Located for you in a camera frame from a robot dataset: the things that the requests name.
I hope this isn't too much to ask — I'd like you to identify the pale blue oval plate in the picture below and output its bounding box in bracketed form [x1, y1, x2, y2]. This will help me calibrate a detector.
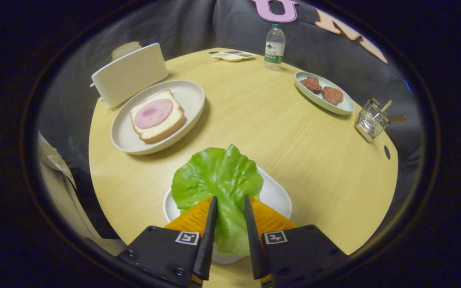
[294, 72, 356, 116]

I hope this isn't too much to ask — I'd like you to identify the green lettuce leaf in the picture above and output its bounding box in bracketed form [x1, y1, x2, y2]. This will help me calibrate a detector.
[171, 144, 264, 256]

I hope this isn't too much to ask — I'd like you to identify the large round white plate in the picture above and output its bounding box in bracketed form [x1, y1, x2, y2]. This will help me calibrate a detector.
[110, 80, 206, 155]

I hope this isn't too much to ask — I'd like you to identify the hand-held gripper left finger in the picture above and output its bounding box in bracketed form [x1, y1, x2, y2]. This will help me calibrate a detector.
[116, 196, 218, 288]

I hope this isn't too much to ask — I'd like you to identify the black backdrop cloth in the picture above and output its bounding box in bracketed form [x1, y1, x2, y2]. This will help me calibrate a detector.
[38, 0, 423, 240]

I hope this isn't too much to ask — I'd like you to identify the beige crumpled cloth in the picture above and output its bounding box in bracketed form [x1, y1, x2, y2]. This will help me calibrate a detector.
[38, 132, 129, 256]

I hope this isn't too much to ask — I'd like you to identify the clear plastic water bottle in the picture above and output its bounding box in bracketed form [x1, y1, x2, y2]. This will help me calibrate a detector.
[264, 24, 286, 71]

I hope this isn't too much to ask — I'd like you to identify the small wire basket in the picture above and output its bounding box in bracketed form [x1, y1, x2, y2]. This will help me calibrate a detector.
[355, 97, 391, 143]

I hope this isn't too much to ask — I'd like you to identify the bread slice under ham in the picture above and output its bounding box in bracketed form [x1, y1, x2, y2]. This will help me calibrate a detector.
[130, 90, 186, 144]

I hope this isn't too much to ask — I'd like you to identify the cream toaster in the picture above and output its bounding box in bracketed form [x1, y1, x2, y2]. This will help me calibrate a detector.
[90, 43, 169, 109]

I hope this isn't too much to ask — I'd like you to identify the plain white bread slice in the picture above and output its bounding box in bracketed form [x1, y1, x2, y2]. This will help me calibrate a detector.
[111, 41, 143, 61]

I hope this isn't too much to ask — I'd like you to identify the white divided condiment dish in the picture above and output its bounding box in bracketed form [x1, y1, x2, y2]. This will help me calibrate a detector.
[211, 50, 256, 62]

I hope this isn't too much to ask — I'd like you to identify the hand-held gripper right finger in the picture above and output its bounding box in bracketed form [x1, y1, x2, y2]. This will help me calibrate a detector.
[243, 195, 349, 288]

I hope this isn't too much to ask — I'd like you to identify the pink ham slice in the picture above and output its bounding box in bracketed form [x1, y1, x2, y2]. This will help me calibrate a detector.
[134, 99, 174, 129]

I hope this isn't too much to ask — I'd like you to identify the brown meat piece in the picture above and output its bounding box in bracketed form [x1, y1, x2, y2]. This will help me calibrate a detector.
[299, 77, 323, 94]
[321, 86, 344, 106]

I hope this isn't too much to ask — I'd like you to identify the small white plate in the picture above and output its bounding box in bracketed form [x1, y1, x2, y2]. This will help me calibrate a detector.
[163, 166, 293, 264]

